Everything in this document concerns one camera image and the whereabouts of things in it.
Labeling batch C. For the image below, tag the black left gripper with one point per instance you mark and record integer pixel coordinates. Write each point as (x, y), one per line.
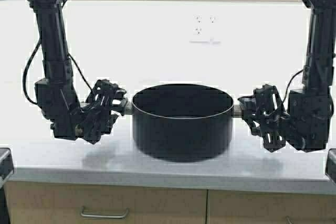
(106, 102)

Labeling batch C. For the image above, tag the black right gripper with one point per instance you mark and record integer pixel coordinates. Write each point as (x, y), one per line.
(263, 111)

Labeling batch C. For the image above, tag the black two-handled cooking pot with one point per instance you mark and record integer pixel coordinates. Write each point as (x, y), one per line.
(182, 122)

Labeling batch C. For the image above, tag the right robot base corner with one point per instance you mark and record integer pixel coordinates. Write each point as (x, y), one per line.
(330, 168)

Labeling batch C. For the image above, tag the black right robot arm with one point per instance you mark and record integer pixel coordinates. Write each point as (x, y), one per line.
(302, 118)

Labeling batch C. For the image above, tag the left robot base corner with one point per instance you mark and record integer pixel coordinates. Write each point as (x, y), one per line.
(7, 165)

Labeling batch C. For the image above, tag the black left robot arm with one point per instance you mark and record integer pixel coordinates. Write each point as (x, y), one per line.
(55, 93)

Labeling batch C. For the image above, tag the right beige drawer front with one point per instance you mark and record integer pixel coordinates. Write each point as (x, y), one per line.
(252, 207)

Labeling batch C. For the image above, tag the beige drawer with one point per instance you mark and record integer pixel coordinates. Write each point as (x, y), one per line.
(252, 207)
(30, 202)

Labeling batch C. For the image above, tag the left beige drawer front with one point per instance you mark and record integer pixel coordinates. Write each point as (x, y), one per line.
(30, 202)

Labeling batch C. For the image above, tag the white wall outlet plate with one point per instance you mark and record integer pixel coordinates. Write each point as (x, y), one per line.
(205, 30)

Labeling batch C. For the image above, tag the left drawer metal handle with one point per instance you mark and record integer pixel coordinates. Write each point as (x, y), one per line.
(91, 215)

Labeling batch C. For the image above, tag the drawer metal handle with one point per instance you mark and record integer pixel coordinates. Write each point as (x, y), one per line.
(288, 220)
(91, 215)

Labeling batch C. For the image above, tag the right drawer metal handle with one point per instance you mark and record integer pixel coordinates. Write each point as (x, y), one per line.
(288, 220)

